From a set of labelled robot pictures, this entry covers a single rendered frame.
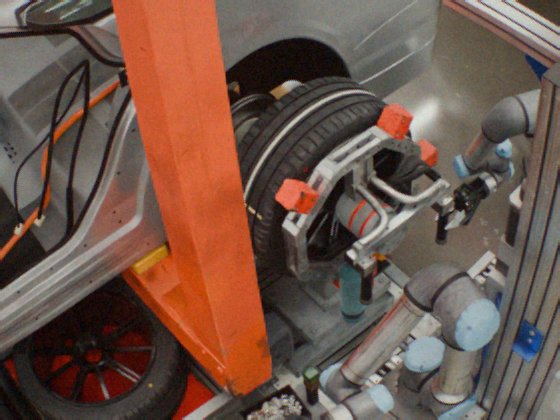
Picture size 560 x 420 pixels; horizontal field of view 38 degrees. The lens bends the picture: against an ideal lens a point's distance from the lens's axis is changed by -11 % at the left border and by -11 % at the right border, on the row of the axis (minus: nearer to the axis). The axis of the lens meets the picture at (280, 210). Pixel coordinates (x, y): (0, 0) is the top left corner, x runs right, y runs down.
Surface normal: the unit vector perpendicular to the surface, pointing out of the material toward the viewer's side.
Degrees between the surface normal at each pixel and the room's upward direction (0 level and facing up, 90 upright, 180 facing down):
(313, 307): 0
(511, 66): 0
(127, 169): 90
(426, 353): 8
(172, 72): 90
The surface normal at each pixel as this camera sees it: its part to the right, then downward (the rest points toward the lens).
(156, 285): -0.07, -0.64
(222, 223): 0.63, 0.56
